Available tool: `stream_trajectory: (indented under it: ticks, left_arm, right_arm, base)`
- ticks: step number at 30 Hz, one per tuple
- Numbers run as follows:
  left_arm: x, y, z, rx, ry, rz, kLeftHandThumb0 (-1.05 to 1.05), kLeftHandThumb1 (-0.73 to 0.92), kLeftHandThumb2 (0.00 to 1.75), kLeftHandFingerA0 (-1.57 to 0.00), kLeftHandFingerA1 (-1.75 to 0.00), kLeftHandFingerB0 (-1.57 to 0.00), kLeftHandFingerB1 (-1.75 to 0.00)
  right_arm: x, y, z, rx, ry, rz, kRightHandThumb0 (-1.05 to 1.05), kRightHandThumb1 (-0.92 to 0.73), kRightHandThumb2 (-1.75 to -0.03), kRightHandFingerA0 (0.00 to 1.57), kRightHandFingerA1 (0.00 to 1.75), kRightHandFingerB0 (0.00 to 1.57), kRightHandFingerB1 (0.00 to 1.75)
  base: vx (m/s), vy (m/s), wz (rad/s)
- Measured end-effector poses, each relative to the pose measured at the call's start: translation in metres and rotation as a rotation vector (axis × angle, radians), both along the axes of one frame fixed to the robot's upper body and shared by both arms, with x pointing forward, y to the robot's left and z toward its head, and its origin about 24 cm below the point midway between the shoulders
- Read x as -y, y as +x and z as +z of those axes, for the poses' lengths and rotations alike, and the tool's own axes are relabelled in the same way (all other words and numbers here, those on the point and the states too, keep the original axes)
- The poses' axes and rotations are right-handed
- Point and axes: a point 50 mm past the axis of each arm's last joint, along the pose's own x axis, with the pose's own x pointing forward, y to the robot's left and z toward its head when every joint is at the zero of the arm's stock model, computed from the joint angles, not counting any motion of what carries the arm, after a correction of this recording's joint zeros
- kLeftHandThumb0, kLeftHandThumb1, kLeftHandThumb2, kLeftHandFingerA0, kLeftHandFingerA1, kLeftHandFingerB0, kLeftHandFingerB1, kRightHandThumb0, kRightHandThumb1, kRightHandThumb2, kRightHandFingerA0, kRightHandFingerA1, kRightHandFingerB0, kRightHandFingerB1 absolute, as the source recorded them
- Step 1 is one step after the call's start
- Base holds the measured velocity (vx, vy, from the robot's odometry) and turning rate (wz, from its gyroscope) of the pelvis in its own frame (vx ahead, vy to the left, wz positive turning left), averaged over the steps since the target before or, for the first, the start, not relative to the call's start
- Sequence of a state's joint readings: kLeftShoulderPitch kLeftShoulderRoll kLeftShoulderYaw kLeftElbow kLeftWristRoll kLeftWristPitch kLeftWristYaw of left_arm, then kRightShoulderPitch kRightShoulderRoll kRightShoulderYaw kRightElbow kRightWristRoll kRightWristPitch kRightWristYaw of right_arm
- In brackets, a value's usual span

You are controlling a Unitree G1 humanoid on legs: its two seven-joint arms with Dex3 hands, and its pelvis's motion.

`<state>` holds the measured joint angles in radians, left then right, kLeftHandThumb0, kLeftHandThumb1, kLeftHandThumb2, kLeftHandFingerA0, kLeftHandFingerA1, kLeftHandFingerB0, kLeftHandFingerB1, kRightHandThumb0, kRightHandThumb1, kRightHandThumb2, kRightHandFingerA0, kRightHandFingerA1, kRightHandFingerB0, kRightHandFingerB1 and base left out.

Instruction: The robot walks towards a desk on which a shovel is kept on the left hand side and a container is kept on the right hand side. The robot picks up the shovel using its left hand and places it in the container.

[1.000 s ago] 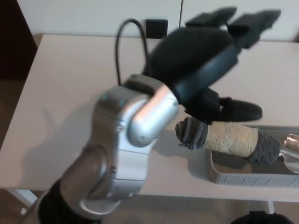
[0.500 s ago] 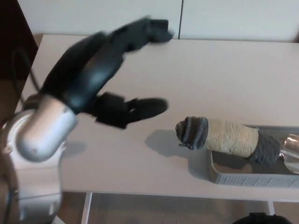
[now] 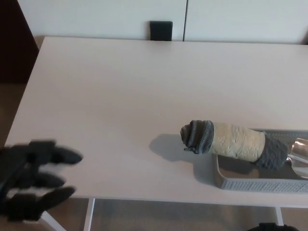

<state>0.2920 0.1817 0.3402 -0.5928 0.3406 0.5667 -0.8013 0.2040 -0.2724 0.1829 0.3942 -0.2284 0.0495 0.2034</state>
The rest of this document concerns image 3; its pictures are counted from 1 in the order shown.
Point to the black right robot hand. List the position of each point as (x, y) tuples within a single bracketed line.
[(269, 228)]

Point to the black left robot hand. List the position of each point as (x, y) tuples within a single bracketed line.
[(24, 173)]

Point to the grey perforated plastic container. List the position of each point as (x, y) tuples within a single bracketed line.
[(264, 186)]

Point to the white desk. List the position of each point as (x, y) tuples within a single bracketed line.
[(120, 84)]

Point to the dark brown wooden panel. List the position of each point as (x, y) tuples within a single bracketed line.
[(14, 41)]

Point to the white cabinet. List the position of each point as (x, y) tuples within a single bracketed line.
[(96, 16)]

